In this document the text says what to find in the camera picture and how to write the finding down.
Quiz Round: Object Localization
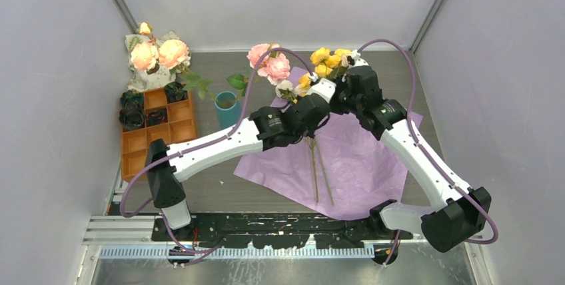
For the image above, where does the white yellow flower stem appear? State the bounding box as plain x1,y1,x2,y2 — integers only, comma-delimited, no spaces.
275,75,320,204

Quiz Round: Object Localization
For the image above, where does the pink rose flower stem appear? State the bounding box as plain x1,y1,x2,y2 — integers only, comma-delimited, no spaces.
227,43,293,99

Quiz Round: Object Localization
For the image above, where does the pink paper flower bouquet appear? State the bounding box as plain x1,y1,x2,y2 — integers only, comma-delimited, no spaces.
233,65,424,221

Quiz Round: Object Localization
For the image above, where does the teal cylindrical vase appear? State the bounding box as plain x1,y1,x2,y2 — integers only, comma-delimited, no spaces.
215,91,242,129

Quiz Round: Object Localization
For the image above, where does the peach rose flower stem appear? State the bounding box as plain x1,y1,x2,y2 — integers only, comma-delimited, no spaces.
129,21,222,107

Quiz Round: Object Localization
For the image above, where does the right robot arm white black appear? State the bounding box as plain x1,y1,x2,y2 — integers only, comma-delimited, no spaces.
330,65,492,253

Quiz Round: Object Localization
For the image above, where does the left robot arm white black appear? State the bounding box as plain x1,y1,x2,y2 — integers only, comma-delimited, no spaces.
146,93,331,240

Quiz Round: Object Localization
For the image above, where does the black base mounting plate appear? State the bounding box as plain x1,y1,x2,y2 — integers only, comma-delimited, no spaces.
173,212,394,250

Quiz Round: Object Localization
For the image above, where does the orange compartment tray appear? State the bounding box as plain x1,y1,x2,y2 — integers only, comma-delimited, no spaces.
121,88,198,182

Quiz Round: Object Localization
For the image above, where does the dark rolled fabric top-right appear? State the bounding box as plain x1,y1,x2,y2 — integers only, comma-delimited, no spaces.
163,81,188,103

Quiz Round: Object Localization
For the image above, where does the dark rolled fabric center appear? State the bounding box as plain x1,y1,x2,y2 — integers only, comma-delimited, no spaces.
146,108,168,127

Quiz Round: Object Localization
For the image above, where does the cream printed cloth bag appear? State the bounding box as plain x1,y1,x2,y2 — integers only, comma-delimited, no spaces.
124,30,193,93

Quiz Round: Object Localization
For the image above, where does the dark rolled fabric middle-left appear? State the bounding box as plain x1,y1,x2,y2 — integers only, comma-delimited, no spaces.
119,105,145,132

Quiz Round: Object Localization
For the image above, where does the dark rolled fabric top-left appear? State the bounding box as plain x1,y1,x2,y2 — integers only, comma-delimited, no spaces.
119,90,144,108

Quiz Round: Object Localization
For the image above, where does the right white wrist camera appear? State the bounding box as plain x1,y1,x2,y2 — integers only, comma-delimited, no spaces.
342,50,368,69

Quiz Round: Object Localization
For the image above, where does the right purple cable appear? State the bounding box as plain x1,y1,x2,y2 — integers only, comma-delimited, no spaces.
356,38,500,246

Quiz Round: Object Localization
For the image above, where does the purple cable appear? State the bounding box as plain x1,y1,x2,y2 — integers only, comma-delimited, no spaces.
356,38,500,246
120,47,315,218

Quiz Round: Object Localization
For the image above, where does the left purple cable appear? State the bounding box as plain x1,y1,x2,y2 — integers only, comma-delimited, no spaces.
120,47,315,218

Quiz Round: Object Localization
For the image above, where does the aluminium rail frame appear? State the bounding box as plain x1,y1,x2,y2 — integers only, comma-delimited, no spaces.
84,215,381,264

